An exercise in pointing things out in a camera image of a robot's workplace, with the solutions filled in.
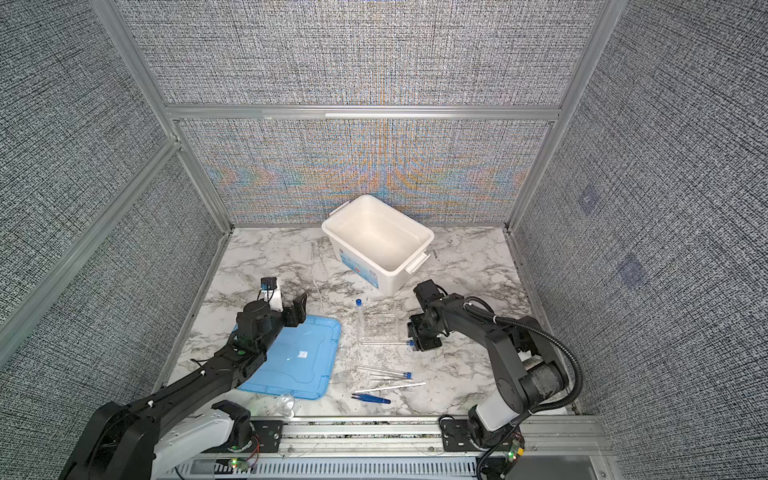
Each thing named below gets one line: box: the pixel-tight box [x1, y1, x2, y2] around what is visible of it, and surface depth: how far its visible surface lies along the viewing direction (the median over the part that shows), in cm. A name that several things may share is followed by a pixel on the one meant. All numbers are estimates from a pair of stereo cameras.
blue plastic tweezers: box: [351, 393, 391, 404], surface depth 81 cm
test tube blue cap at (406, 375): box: [356, 366, 413, 380], surface depth 85 cm
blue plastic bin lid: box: [237, 316, 342, 400], surface depth 86 cm
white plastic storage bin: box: [321, 195, 435, 296], surface depth 104 cm
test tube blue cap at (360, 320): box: [355, 298, 365, 342], surface depth 92 cm
